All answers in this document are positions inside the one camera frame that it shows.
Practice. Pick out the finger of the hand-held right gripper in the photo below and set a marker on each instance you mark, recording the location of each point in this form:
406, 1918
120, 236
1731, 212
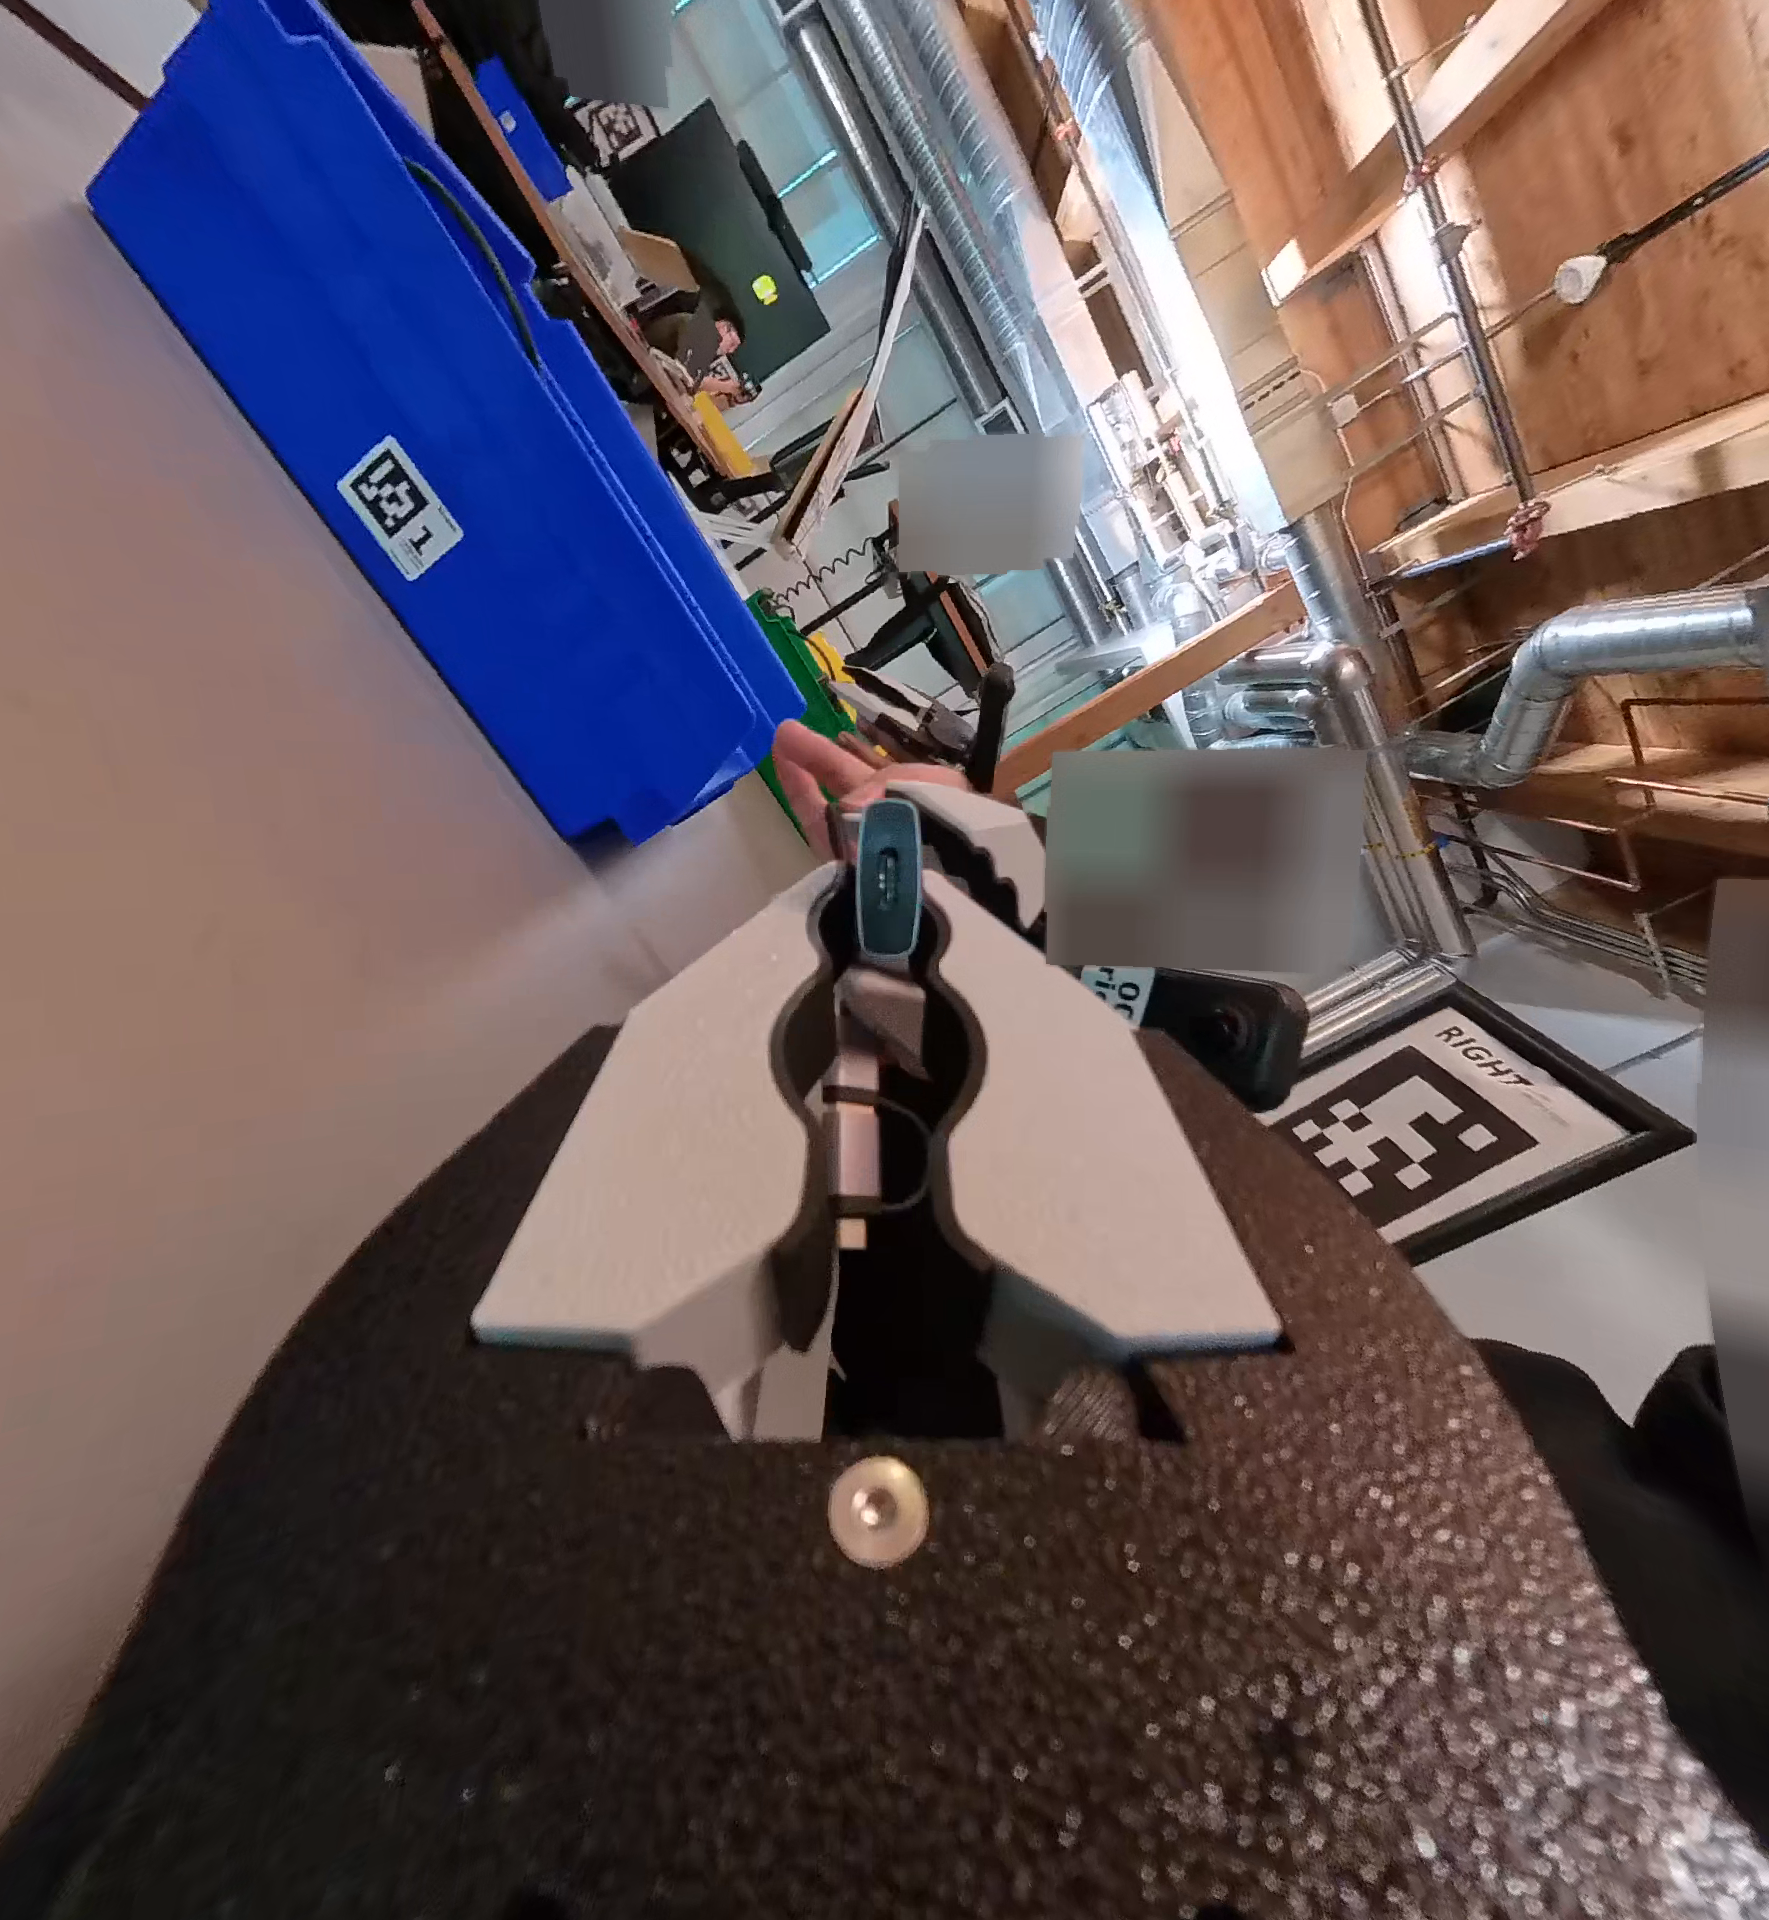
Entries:
997, 849

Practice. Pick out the blue plastic bin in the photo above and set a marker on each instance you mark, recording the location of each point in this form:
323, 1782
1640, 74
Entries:
373, 375

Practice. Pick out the green plastic bin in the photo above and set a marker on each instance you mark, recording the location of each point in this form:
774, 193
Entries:
779, 644

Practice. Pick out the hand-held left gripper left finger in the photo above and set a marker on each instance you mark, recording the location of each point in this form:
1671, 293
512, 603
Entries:
644, 1185

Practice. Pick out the grey desk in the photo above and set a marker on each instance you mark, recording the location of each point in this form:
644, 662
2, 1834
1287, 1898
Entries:
150, 899

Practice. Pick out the silver elbow duct pipe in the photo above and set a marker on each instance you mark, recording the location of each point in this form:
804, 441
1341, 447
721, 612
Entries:
1574, 644

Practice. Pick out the silver ribbed ventilation duct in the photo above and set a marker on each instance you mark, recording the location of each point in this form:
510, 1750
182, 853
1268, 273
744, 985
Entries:
900, 149

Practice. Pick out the dark display panel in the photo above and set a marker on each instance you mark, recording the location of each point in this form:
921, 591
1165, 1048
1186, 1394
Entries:
721, 225

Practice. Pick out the person's right forearm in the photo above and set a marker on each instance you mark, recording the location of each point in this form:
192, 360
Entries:
1618, 1484

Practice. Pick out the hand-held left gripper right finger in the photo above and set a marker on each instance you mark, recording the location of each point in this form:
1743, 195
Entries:
1109, 1202

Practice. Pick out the small grey USB adapter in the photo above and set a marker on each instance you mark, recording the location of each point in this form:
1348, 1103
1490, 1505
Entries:
890, 886

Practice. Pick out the person's right hand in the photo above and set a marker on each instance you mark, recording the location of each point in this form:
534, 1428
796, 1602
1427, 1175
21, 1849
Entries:
809, 774

